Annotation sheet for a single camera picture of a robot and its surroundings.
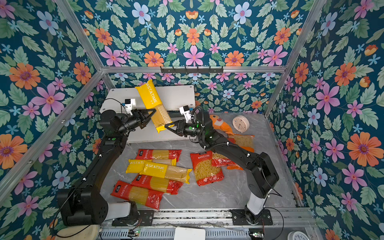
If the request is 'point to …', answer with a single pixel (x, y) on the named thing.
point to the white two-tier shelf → (169, 99)
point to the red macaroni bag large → (205, 172)
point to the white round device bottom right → (297, 235)
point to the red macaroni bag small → (219, 160)
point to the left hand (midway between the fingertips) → (155, 108)
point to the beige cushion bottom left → (90, 232)
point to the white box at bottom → (189, 233)
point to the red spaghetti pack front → (151, 198)
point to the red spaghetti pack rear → (147, 154)
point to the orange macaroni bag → (246, 141)
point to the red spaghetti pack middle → (162, 185)
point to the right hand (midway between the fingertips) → (166, 126)
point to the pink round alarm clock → (240, 123)
